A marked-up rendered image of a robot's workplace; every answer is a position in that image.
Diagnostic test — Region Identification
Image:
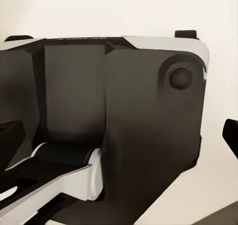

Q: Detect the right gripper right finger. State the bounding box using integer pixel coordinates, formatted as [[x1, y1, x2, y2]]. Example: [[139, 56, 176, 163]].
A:
[[222, 119, 238, 159]]

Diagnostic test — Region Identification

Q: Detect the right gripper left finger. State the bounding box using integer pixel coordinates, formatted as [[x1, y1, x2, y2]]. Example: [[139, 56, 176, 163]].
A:
[[0, 119, 26, 178]]

